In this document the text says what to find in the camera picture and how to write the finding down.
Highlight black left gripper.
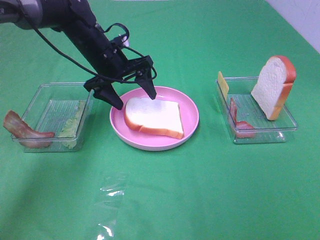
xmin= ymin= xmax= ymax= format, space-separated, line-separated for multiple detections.
xmin=85 ymin=23 xmax=157 ymax=110

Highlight green tablecloth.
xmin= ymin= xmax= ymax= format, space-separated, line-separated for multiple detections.
xmin=0 ymin=0 xmax=320 ymax=240

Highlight right clear plastic tray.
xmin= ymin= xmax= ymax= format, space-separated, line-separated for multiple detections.
xmin=215 ymin=76 xmax=298 ymax=144

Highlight pink round plate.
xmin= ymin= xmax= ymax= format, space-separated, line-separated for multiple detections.
xmin=109 ymin=86 xmax=200 ymax=151

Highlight yellow cheese slice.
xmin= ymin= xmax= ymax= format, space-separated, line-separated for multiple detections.
xmin=217 ymin=71 xmax=229 ymax=101

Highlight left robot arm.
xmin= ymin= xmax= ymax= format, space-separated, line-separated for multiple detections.
xmin=0 ymin=0 xmax=157 ymax=110

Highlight green lettuce leaf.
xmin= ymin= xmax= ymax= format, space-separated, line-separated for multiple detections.
xmin=58 ymin=100 xmax=86 ymax=150

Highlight left clear plastic tray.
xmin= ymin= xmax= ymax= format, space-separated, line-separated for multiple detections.
xmin=11 ymin=82 xmax=94 ymax=153

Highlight clear plastic tray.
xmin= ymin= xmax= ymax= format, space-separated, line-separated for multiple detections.
xmin=215 ymin=76 xmax=298 ymax=144
xmin=11 ymin=82 xmax=94 ymax=153

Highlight bacon strip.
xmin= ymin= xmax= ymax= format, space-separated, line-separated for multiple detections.
xmin=3 ymin=110 xmax=55 ymax=149
xmin=229 ymin=98 xmax=255 ymax=139

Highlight bread slice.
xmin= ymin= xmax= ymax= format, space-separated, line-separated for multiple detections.
xmin=124 ymin=97 xmax=184 ymax=140
xmin=251 ymin=55 xmax=297 ymax=121

